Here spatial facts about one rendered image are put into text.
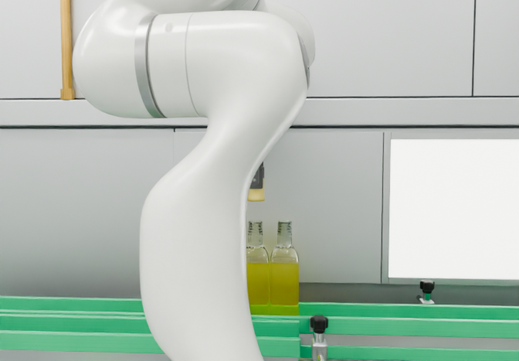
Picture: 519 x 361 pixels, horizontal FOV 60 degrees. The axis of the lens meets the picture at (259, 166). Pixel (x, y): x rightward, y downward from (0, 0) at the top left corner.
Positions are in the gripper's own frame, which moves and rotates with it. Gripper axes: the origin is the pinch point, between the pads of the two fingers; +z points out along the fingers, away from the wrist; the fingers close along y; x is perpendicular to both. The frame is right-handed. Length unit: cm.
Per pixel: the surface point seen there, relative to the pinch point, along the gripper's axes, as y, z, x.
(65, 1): -12, -38, -44
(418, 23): -16, -33, 35
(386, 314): -3.7, 28.3, 26.8
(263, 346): 13.5, 27.8, 2.5
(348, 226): -12.4, 12.0, 20.0
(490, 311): -4, 27, 47
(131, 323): 6.4, 27.5, -23.1
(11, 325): 7, 29, -47
